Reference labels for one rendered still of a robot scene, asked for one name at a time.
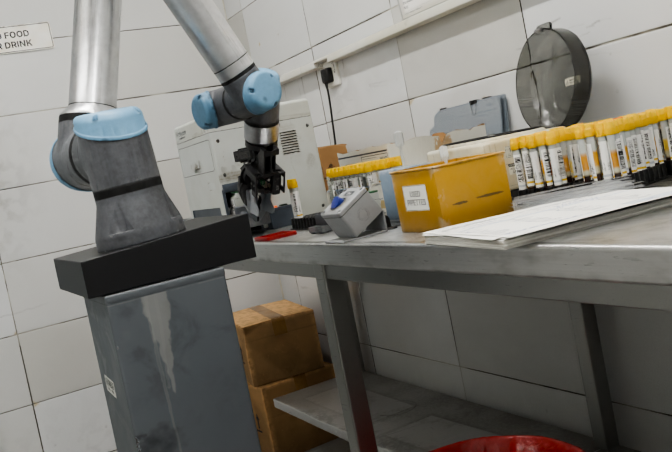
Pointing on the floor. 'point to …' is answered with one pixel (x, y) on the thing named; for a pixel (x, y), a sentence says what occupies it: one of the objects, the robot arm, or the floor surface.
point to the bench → (327, 406)
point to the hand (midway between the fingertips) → (256, 214)
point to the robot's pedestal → (173, 366)
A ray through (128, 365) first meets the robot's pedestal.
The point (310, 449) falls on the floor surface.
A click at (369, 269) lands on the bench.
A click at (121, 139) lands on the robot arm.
